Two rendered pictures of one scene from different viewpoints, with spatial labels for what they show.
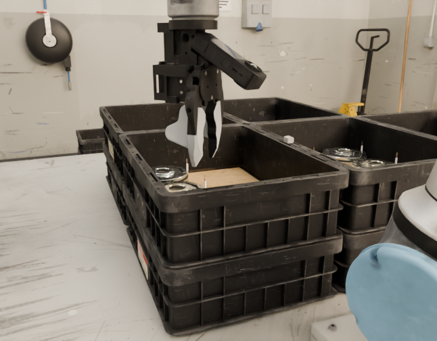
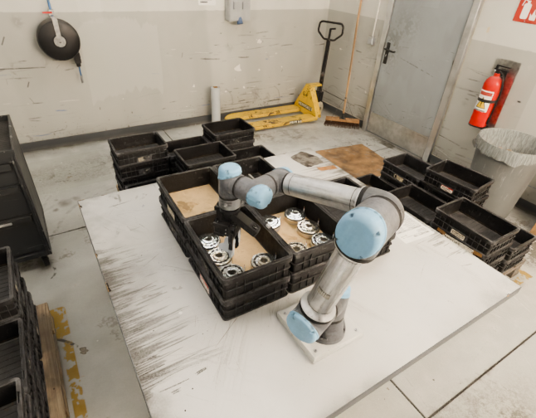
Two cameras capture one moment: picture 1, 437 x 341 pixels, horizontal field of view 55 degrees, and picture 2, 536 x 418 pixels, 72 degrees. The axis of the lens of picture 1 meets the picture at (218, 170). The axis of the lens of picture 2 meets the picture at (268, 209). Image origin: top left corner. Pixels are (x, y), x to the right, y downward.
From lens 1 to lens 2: 85 cm
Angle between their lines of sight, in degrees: 20
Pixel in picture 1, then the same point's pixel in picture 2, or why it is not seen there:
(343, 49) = (308, 35)
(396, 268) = (298, 320)
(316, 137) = (281, 203)
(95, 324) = (192, 318)
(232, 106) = not seen: hidden behind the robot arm
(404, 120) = not seen: hidden behind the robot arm
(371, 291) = (292, 323)
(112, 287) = (192, 297)
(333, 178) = (286, 260)
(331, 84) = (297, 65)
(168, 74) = (220, 227)
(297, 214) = (272, 273)
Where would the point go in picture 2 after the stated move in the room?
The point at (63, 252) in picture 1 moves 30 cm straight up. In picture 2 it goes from (161, 277) to (152, 221)
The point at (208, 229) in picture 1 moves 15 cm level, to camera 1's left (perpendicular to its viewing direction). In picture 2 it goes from (239, 286) to (197, 290)
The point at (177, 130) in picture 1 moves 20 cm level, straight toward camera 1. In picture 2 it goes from (223, 245) to (234, 286)
